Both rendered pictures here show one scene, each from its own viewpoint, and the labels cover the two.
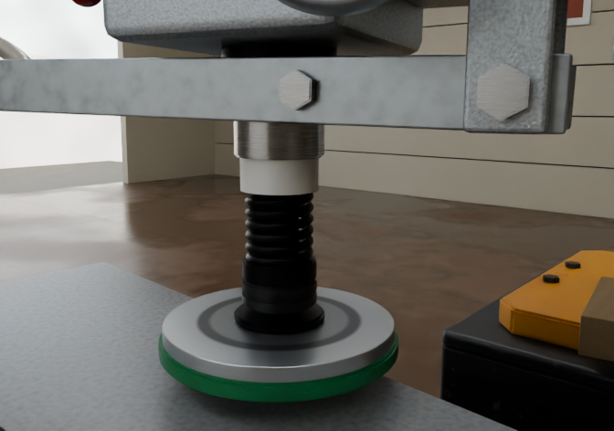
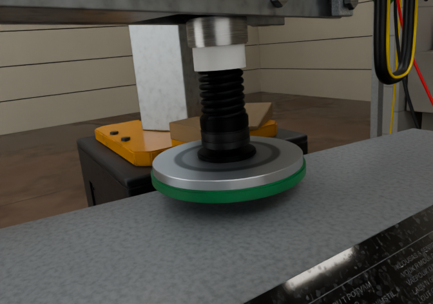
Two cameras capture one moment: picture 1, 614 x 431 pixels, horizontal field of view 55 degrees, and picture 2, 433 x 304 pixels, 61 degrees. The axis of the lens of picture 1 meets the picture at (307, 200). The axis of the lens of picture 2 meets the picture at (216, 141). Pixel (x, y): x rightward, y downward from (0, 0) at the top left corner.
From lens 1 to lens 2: 0.63 m
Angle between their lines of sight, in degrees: 69
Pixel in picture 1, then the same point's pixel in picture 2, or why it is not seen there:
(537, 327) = not seen: hidden behind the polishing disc
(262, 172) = (240, 52)
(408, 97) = (310, 1)
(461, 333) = (137, 176)
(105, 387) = (213, 247)
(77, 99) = not seen: outside the picture
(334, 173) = not seen: outside the picture
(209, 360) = (287, 167)
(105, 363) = (164, 251)
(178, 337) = (245, 175)
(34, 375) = (162, 288)
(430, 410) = not seen: hidden behind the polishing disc
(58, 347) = (97, 282)
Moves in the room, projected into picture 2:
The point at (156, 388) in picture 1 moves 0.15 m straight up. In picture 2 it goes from (227, 227) to (216, 100)
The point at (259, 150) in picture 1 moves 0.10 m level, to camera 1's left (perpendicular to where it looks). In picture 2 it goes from (242, 37) to (217, 37)
